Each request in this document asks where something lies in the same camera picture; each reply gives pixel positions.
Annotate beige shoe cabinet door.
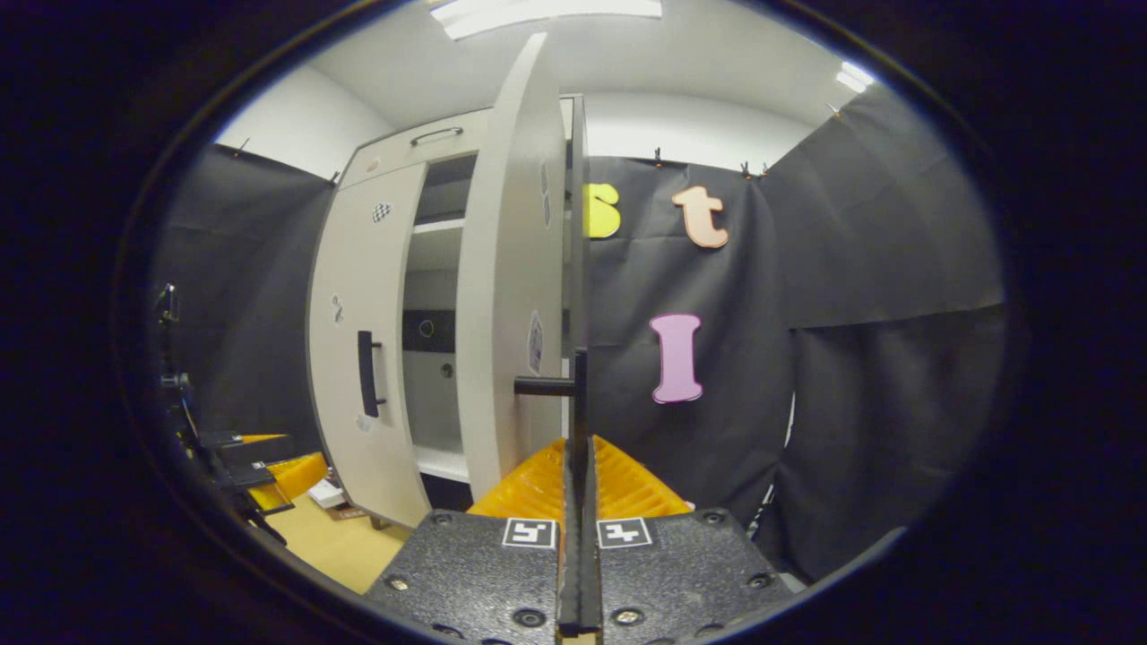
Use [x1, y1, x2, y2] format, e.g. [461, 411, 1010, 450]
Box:
[455, 34, 590, 503]
[306, 161, 429, 529]

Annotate large ceiling light panel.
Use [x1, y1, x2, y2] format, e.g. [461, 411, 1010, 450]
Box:
[430, 0, 664, 41]

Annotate black tripod stand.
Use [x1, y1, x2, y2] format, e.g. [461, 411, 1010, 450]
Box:
[154, 285, 194, 449]

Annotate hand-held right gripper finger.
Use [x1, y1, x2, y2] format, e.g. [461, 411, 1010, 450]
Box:
[363, 437, 582, 644]
[578, 435, 798, 644]

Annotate beige double-door shoe cabinet body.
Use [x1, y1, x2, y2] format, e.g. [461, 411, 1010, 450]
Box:
[306, 94, 590, 534]

